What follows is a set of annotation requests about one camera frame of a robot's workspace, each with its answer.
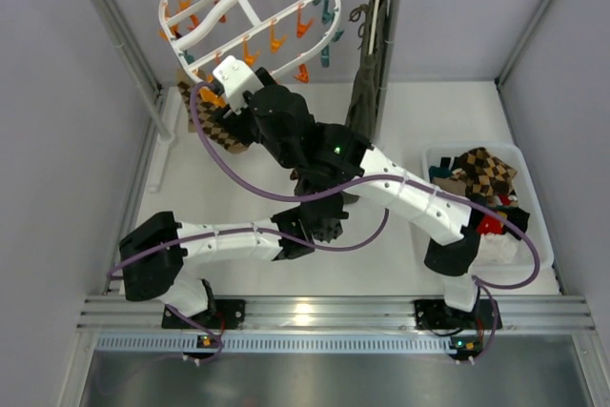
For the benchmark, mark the pile of colourful socks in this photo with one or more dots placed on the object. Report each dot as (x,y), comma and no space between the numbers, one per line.
(495,216)

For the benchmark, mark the white plastic basket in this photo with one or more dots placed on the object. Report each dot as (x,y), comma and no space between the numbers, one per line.
(528,201)

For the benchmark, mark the tan brown argyle sock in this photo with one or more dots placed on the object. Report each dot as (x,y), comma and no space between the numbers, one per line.
(205,112)

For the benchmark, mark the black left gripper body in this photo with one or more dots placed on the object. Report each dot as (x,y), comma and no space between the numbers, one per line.
(326,229)

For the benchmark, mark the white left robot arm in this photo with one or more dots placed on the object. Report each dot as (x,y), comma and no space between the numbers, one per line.
(165,259)

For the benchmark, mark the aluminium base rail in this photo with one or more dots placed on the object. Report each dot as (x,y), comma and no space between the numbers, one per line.
(522,314)

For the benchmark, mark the white slotted cable duct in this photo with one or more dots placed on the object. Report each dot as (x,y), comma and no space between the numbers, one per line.
(285,344)

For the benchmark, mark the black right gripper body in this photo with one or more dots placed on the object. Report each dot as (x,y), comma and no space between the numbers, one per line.
(233,119)

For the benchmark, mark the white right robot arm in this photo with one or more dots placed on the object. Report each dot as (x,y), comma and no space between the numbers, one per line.
(323,156)

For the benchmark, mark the olive green hanging garment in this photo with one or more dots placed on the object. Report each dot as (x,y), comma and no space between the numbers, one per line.
(362,113)

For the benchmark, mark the white oval clip hanger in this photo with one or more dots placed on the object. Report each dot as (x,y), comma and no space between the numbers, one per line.
(282,36)

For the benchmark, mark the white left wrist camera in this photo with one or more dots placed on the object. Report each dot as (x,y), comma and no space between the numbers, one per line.
(236,78)

